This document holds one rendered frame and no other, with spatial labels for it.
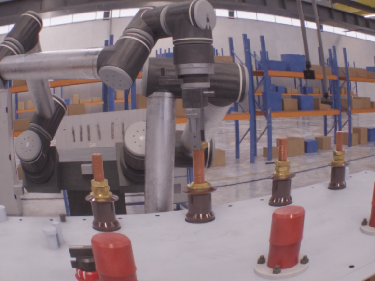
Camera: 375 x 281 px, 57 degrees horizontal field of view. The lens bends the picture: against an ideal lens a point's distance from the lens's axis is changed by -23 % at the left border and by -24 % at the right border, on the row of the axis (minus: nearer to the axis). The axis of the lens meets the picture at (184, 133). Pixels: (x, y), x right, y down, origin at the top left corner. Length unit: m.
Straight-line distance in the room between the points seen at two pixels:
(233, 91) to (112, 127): 4.45
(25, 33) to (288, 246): 1.35
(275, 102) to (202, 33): 9.16
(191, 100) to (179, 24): 0.21
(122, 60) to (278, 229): 0.61
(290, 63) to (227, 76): 9.03
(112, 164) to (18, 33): 1.40
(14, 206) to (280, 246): 5.19
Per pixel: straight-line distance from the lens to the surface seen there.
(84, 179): 2.75
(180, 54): 1.10
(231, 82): 1.51
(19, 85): 8.80
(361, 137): 12.42
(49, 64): 1.32
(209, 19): 1.13
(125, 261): 0.64
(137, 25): 1.18
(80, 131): 5.83
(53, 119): 2.39
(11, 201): 5.74
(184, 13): 1.10
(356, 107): 12.05
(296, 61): 10.62
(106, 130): 5.88
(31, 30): 1.72
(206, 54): 1.10
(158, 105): 1.48
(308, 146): 10.84
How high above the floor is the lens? 1.72
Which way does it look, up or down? 6 degrees down
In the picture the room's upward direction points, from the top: 3 degrees counter-clockwise
